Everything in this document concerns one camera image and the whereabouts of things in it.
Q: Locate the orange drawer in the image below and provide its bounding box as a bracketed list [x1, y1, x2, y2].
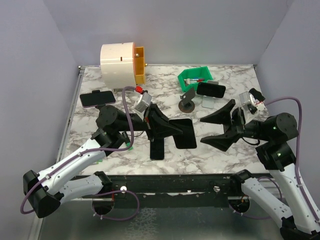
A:
[134, 46, 146, 85]

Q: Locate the green plastic bin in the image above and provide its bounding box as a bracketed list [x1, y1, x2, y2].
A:
[177, 66, 214, 93]

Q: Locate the red marker in bin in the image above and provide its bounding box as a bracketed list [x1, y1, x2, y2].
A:
[186, 78, 205, 84]

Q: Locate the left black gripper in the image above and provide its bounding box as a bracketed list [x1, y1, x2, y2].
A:
[116, 101, 184, 141]

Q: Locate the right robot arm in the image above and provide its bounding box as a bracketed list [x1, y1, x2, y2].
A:
[200, 99, 320, 240]

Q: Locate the silver phone stand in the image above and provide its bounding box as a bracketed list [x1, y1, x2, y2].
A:
[201, 80, 219, 109]

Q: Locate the white cylindrical drawer box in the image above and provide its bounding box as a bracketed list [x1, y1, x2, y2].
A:
[100, 42, 136, 90]

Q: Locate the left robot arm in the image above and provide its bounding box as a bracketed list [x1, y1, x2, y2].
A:
[22, 104, 183, 218]

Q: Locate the black mounting rail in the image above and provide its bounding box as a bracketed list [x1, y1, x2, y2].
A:
[82, 173, 261, 210]

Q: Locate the black phone stand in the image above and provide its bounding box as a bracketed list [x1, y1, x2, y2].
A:
[249, 88, 266, 102]
[96, 90, 116, 112]

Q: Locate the round wooden base stand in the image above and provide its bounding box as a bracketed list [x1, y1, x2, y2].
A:
[178, 87, 196, 113]

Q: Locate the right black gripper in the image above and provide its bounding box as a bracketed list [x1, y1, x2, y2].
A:
[199, 97, 272, 150]

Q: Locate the black phone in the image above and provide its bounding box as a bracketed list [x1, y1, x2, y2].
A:
[150, 138, 165, 161]

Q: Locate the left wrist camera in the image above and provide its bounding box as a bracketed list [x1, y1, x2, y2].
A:
[133, 86, 152, 114]

